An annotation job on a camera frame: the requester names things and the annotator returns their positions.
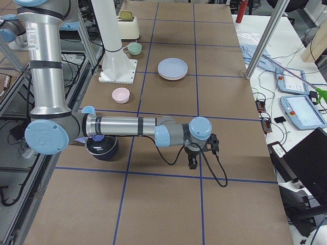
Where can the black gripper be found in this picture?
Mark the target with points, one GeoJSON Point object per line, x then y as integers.
{"type": "Point", "coordinates": [192, 153]}

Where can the pink plate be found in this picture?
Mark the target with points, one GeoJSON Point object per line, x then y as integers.
{"type": "Point", "coordinates": [172, 78]}

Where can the light blue plate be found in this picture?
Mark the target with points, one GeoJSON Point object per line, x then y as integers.
{"type": "Point", "coordinates": [172, 67]}

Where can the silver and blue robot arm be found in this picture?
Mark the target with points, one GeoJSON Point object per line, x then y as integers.
{"type": "Point", "coordinates": [53, 125]}

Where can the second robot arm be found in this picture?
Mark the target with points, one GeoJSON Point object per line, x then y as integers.
{"type": "Point", "coordinates": [12, 30]}

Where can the dark pot with glass lid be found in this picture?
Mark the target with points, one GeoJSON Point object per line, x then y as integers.
{"type": "Point", "coordinates": [105, 149]}

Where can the pink bowl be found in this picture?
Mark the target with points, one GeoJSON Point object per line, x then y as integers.
{"type": "Point", "coordinates": [121, 95]}

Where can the black laptop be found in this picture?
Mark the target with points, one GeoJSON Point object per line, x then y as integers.
{"type": "Point", "coordinates": [307, 160]}

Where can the near teach pendant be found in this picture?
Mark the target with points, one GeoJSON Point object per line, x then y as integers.
{"type": "Point", "coordinates": [302, 112]}

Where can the teach pendant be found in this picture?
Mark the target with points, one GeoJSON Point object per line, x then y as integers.
{"type": "Point", "coordinates": [288, 83]}
{"type": "Point", "coordinates": [302, 112]}

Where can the far teach pendant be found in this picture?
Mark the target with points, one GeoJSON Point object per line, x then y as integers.
{"type": "Point", "coordinates": [288, 83]}

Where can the green bowl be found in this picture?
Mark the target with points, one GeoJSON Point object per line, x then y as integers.
{"type": "Point", "coordinates": [134, 48]}

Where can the cream toaster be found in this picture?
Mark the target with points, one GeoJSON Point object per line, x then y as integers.
{"type": "Point", "coordinates": [128, 25]}

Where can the red bottle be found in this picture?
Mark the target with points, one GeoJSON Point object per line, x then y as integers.
{"type": "Point", "coordinates": [241, 11]}

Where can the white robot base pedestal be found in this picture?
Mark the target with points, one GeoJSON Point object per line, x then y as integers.
{"type": "Point", "coordinates": [116, 66]}

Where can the aluminium frame post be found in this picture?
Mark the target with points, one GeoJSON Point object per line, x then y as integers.
{"type": "Point", "coordinates": [268, 32]}

